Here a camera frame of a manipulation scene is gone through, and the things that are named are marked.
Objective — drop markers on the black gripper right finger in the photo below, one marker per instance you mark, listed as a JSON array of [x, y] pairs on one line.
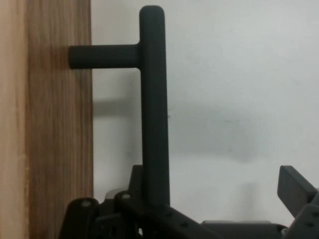
[[304, 199]]

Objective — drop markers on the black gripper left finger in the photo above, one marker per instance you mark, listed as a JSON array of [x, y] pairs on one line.
[[154, 221]]

